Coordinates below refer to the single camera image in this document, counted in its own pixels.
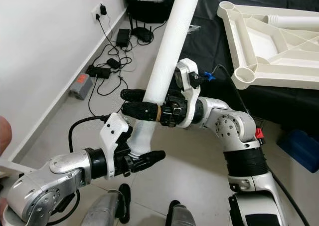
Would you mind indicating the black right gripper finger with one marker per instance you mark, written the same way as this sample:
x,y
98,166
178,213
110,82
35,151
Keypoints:
x,y
142,112
133,95

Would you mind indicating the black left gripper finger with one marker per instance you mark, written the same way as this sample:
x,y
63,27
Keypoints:
x,y
149,159

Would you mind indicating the white plastic table leg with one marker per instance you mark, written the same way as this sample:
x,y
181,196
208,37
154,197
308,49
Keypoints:
x,y
294,21
172,51

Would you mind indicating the white plastic table top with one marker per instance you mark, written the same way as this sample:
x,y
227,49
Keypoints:
x,y
244,56

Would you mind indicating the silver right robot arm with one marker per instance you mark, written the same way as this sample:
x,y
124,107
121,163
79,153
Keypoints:
x,y
239,131

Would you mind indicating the small black power adapter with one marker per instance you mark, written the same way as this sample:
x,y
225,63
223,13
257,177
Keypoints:
x,y
113,63

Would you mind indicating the black power strip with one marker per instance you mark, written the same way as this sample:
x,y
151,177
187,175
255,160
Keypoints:
x,y
98,71

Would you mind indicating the robot left leg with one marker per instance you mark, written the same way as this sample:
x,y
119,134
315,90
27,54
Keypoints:
x,y
104,208

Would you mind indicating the robot leg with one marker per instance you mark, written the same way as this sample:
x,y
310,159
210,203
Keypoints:
x,y
182,216
104,208

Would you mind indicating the grey box with red label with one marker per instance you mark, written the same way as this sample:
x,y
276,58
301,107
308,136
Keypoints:
x,y
80,86

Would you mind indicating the large black power adapter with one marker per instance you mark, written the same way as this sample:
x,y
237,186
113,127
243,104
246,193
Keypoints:
x,y
123,37

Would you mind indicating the black router with antennas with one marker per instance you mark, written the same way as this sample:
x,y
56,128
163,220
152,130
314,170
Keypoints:
x,y
142,34

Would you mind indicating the robot right leg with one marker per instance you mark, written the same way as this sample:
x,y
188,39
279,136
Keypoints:
x,y
182,216

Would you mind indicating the clear plastic wrapper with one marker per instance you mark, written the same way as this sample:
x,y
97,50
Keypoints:
x,y
193,28

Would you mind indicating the black fabric bag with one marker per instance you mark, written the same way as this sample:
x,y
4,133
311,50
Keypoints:
x,y
149,11

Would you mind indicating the person bare leg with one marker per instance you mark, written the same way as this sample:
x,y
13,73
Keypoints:
x,y
5,136

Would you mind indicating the blue box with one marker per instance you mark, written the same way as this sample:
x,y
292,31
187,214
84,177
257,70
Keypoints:
x,y
299,151

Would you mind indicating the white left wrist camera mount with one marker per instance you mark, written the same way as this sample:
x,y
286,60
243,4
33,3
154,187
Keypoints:
x,y
114,131

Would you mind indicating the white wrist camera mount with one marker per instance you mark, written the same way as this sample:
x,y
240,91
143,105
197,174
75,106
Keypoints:
x,y
114,131
187,74

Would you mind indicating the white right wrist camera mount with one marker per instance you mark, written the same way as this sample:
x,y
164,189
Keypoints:
x,y
187,74

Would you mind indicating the small black wall plug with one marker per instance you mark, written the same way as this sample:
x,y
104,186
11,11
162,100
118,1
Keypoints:
x,y
98,15

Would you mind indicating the large black wall plug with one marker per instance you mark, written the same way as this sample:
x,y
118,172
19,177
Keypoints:
x,y
103,9

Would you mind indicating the white wall socket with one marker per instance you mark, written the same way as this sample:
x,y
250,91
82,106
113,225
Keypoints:
x,y
95,10

